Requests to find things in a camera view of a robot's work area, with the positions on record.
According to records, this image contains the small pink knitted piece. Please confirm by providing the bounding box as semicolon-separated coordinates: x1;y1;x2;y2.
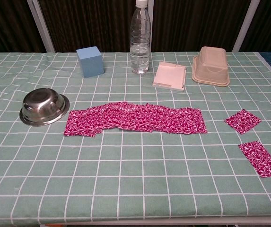
224;109;262;136

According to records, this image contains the beige plastic food container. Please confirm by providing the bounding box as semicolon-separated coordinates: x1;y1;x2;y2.
191;46;230;87

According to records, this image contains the green checked tablecloth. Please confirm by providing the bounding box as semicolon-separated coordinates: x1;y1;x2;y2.
0;51;271;225

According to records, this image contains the long pink patterned cloth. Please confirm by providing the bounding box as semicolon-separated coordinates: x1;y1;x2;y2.
63;101;208;138

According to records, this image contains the light blue cube block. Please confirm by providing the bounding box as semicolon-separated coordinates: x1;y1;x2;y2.
76;46;105;78

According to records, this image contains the white square tray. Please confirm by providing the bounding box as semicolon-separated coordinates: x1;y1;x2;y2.
152;61;187;92

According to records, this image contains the stainless steel bowl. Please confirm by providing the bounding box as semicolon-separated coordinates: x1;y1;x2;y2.
19;87;70;127

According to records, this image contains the small pink cloth strip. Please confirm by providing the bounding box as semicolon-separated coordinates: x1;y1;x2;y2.
238;140;271;179

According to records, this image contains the clear plastic water bottle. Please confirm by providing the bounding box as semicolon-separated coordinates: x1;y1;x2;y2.
129;0;152;75

